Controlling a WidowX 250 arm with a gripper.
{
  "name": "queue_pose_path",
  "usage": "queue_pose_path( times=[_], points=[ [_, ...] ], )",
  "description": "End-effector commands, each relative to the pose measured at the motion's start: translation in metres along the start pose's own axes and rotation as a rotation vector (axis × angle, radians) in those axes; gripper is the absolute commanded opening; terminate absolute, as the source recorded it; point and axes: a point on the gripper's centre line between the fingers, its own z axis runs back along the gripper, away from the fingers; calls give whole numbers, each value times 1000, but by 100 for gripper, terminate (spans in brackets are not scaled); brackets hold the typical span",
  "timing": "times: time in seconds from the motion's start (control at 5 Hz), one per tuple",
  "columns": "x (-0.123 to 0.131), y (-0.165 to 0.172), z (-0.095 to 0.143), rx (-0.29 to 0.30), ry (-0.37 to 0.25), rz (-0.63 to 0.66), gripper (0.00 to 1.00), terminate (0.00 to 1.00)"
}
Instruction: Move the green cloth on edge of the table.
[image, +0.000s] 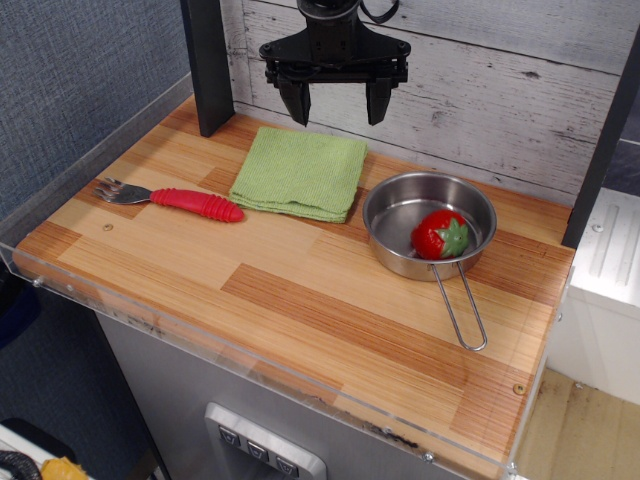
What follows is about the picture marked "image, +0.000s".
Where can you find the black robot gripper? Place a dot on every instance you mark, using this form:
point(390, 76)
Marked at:
point(340, 51)

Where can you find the green cloth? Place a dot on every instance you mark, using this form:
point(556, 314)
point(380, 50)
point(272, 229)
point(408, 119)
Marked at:
point(306, 175)

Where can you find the small steel pan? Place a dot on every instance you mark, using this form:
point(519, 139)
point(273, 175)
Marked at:
point(397, 205)

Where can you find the red toy strawberry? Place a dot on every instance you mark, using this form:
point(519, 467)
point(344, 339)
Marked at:
point(442, 234)

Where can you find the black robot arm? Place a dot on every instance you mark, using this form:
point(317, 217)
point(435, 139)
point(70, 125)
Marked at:
point(336, 10)

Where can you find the clear acrylic table guard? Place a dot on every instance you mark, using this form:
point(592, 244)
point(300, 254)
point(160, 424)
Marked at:
point(349, 358)

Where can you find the white side cabinet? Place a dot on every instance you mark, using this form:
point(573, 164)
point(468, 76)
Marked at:
point(595, 340)

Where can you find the grey button control panel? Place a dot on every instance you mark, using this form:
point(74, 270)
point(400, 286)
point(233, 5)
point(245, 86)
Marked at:
point(286, 459)

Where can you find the yellow object at corner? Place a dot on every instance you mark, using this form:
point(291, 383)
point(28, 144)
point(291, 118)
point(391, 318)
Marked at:
point(62, 469)

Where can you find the dark grey vertical post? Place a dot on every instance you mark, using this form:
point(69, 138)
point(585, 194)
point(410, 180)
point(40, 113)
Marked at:
point(206, 45)

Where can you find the red handled metal fork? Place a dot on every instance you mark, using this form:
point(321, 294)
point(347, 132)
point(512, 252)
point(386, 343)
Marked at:
point(210, 206)

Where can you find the dark grey right post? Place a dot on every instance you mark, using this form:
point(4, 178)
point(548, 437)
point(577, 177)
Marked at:
point(613, 126)

